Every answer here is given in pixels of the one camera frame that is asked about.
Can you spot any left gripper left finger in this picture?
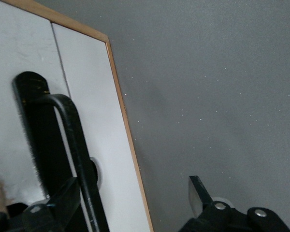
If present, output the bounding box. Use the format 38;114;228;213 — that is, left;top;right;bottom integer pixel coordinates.
0;177;83;232

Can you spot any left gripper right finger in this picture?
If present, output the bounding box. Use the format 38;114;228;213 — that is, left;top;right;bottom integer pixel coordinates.
178;175;290;232

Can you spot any white-front drawer with black handle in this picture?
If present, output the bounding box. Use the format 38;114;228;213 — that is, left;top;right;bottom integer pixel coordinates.
0;0;150;232

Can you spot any wooden drawer cabinet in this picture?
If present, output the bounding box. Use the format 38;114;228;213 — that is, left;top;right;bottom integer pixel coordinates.
0;0;154;232

